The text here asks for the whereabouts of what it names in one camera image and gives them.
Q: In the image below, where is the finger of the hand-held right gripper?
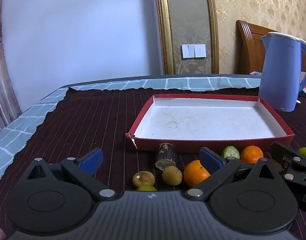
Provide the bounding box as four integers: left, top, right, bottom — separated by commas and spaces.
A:
271, 142, 306, 172
281, 167, 306, 188

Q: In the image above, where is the dark striped cloth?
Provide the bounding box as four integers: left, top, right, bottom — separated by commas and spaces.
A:
0, 86, 306, 240

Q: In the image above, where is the red cardboard tray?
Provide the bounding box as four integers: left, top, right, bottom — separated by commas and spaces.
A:
125, 94, 295, 153

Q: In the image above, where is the white wall switch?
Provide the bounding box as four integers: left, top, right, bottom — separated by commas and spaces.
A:
181, 44, 207, 58

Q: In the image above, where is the gold wall frame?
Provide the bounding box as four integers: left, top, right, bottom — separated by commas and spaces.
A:
153, 0, 220, 75

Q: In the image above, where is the dark sugarcane piece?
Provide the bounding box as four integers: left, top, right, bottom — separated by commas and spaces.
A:
155, 143, 177, 172

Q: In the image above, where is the blue electric kettle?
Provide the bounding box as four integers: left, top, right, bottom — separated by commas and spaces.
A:
258, 32, 306, 112

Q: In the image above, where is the orange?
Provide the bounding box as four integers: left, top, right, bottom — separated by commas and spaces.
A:
183, 160, 211, 187
240, 145, 264, 164

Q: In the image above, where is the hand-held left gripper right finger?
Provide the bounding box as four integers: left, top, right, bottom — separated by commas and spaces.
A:
184, 147, 285, 202

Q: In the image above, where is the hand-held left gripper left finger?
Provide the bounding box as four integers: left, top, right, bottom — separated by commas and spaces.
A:
19, 147, 117, 202

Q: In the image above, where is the green cucumber piece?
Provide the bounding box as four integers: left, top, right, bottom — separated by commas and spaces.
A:
221, 146, 240, 160

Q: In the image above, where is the brown longan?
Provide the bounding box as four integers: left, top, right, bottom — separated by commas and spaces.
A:
132, 171, 156, 188
162, 165, 183, 186

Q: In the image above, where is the wooden chair back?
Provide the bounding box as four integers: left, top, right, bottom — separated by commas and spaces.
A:
236, 20, 306, 75

